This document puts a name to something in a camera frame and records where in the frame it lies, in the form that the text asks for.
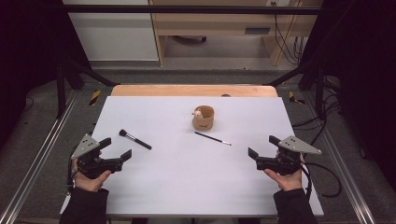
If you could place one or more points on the person's right hand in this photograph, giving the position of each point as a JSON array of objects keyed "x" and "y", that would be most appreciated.
[{"x": 289, "y": 183}]

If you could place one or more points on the yellow clamp right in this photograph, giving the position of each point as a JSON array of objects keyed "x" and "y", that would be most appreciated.
[{"x": 292, "y": 97}]

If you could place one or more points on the black makeup brush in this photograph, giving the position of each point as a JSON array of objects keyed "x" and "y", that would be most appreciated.
[{"x": 137, "y": 140}]

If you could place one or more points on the black curtain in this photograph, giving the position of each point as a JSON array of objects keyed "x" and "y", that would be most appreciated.
[
  {"x": 364, "y": 77},
  {"x": 28, "y": 62}
]

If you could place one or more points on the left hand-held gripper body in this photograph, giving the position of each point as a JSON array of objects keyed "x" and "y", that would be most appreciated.
[{"x": 88, "y": 163}]

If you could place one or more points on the aluminium rail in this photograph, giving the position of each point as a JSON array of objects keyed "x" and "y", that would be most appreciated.
[
  {"x": 342, "y": 165},
  {"x": 40, "y": 155}
]

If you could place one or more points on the thin black brush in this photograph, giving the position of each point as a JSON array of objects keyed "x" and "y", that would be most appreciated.
[{"x": 211, "y": 137}]

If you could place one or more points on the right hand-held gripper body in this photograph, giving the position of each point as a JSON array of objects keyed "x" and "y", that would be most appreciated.
[{"x": 285, "y": 163}]

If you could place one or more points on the white cabinet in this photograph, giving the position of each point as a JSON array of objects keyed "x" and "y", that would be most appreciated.
[{"x": 115, "y": 37}]

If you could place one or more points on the wooden brush holder cup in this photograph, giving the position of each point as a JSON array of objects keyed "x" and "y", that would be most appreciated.
[{"x": 204, "y": 123}]

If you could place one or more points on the black metal stand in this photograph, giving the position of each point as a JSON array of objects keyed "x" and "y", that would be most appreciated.
[
  {"x": 61, "y": 93},
  {"x": 319, "y": 93}
]

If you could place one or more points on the person's left hand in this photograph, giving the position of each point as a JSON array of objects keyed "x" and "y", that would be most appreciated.
[{"x": 90, "y": 184}]

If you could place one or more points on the white table mat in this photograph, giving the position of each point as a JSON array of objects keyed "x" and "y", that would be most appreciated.
[{"x": 186, "y": 174}]

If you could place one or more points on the wooden desk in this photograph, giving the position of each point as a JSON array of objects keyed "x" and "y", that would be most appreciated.
[{"x": 218, "y": 21}]

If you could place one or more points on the black horizontal bar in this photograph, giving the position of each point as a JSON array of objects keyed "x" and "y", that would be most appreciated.
[{"x": 186, "y": 9}]

